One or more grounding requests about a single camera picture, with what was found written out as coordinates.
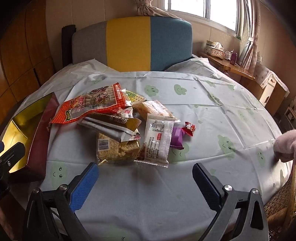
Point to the clear brown crisp packet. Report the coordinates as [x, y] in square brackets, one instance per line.
[152, 107]

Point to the hanging floral curtain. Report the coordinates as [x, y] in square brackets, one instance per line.
[253, 34]

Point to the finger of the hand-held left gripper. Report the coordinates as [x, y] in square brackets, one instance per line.
[3, 185]
[12, 157]

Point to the wooden desk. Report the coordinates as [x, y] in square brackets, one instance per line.
[231, 67]

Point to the dark red candy packet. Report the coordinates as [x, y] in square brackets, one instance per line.
[189, 128]

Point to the tied floral curtain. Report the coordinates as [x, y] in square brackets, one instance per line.
[150, 8]

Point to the small white pink candy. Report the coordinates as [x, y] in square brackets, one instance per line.
[126, 113]

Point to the large red snack bag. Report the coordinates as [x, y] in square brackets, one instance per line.
[92, 99]

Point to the white snack packet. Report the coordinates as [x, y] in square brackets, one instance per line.
[157, 139]

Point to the grey yellow blue headboard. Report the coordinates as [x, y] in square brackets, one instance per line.
[127, 41]

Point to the purple snack packet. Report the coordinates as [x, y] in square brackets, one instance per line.
[177, 139]

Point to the clear rice cake packet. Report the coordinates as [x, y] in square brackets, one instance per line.
[115, 150]

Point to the pink fuzzy cloth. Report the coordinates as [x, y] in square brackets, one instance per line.
[285, 146]

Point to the cloud print tablecloth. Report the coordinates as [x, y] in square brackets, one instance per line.
[161, 185]

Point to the small purple box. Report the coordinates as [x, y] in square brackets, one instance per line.
[233, 59]

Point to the window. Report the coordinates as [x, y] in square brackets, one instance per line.
[203, 9]

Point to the patterned tissue box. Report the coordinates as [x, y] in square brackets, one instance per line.
[216, 53]

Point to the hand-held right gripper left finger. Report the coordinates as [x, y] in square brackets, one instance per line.
[84, 187]

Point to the gold tin box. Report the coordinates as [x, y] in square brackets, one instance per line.
[20, 129]

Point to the small wooden cabinet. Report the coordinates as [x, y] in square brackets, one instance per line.
[274, 95]

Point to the wicker chair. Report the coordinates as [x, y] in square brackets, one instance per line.
[279, 208]

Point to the yellow green cracker packet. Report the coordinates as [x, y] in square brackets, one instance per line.
[134, 96]

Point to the grey blue cushion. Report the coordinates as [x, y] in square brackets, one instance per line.
[244, 53]

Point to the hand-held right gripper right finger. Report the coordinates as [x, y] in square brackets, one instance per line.
[205, 184]

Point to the gold stick packet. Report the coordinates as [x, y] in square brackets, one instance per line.
[111, 119]

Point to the silver stick packet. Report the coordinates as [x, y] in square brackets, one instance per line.
[104, 128]

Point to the dotted cabinet cover cloth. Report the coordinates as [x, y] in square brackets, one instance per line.
[263, 74]

